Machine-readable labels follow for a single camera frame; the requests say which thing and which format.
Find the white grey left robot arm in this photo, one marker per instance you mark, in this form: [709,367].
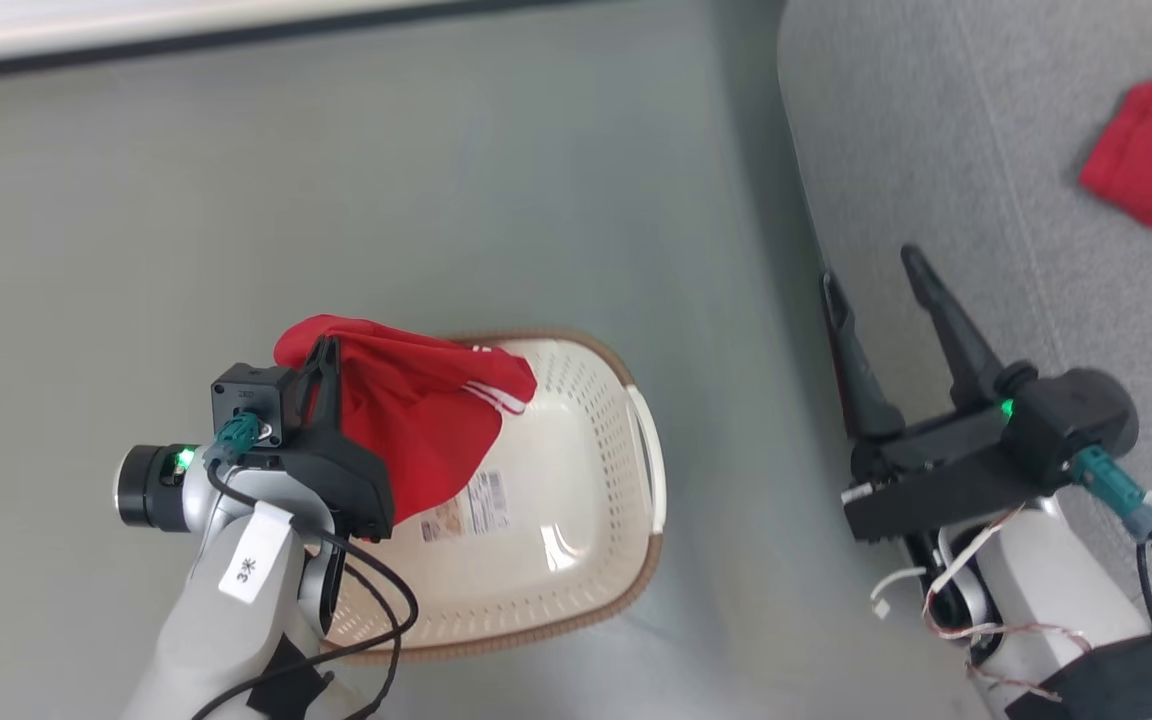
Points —
[206,630]

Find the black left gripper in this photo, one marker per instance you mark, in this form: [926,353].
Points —
[356,490]

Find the white perforated laundry basket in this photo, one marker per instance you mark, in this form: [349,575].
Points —
[576,470]

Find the grey fabric sofa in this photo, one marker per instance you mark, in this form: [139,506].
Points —
[986,170]

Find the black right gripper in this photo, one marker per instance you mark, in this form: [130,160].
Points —
[946,475]

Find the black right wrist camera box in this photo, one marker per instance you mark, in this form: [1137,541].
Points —
[1076,415]

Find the printed basket label sticker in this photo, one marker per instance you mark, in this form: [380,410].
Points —
[471,505]

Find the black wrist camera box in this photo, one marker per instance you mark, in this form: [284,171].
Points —
[251,395]
[1076,415]

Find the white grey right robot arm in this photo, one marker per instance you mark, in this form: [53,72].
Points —
[1056,590]

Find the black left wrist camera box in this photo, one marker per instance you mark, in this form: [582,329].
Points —
[251,395]

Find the white and black baseboard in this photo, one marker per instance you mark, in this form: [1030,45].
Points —
[136,25]

